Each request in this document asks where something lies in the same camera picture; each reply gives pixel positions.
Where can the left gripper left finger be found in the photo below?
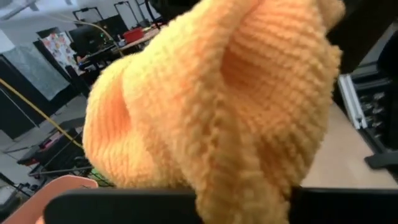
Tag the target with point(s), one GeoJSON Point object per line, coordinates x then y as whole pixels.
{"type": "Point", "coordinates": [124, 208]}

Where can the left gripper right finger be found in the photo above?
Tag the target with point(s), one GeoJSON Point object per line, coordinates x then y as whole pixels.
{"type": "Point", "coordinates": [342, 207]}

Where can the large green microfiber towel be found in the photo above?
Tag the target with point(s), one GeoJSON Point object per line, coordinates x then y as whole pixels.
{"type": "Point", "coordinates": [98, 177]}

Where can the orange microfiber towel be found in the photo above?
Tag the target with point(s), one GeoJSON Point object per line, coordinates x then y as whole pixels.
{"type": "Point", "coordinates": [217, 109]}

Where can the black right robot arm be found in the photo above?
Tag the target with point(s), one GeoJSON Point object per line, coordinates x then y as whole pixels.
{"type": "Point", "coordinates": [363, 31]}

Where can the gray panel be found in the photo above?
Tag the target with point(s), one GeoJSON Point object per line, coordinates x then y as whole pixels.
{"type": "Point", "coordinates": [34, 71]}

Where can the colourful poster board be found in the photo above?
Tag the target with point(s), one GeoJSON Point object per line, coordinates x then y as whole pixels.
{"type": "Point", "coordinates": [59, 49]}

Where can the red plastic bin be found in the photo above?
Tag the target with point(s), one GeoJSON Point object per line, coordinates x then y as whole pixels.
{"type": "Point", "coordinates": [133, 35]}

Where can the black computer monitor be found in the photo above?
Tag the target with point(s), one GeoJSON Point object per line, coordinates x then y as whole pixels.
{"type": "Point", "coordinates": [85, 39]}

